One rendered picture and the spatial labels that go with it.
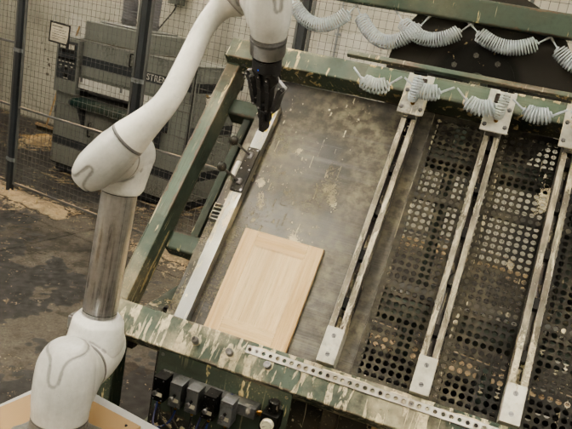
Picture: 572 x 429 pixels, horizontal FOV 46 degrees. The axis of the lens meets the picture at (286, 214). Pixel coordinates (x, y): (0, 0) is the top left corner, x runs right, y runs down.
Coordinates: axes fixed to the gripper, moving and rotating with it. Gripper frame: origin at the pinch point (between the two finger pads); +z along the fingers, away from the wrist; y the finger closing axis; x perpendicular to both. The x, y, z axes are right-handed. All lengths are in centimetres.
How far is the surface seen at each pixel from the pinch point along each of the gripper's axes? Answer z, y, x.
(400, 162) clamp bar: 51, -17, -65
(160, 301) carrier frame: 113, 43, 7
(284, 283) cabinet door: 78, -6, -9
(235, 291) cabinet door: 81, 7, 2
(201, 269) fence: 80, 23, 3
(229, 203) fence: 70, 30, -22
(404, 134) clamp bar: 50, -11, -78
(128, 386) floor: 211, 72, 9
